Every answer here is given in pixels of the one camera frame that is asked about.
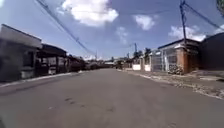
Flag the row of distant houses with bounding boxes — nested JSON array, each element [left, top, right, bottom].
[[103, 47, 153, 72]]

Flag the distant utility pole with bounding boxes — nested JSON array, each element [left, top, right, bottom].
[[133, 42, 138, 59]]

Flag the grey asphalt road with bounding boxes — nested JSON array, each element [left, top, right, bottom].
[[0, 68, 224, 128]]

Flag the row of dark houses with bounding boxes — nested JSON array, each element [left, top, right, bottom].
[[35, 43, 101, 77]]

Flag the brick house with white grille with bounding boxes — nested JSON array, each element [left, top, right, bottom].
[[149, 38, 202, 75]]

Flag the gravelly sidewalk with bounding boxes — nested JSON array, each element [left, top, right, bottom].
[[118, 68, 224, 100]]

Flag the pale kerb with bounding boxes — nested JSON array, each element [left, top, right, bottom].
[[0, 71, 81, 89]]

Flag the tall utility pole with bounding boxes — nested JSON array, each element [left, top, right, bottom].
[[179, 0, 188, 46]]

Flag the grey building with dark front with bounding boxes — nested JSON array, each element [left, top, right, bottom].
[[0, 23, 43, 83]]

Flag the overhead wires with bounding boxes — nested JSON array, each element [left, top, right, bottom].
[[34, 0, 224, 58]]

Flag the dark wall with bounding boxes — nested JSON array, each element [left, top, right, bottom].
[[199, 32, 224, 72]]

